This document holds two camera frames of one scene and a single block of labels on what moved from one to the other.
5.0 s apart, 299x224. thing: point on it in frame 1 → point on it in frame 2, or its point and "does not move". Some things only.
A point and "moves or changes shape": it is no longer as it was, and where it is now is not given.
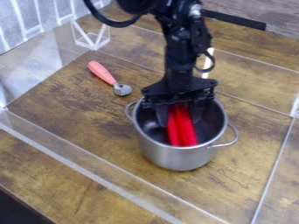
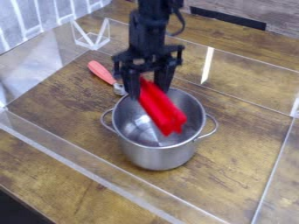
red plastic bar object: x=181 y=129 moves or changes shape
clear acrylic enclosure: x=92 y=154 does not move
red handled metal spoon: x=121 y=89 does not move
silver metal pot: x=215 y=133 → x=147 y=148
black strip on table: x=238 y=20 does not move
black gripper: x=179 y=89 → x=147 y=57
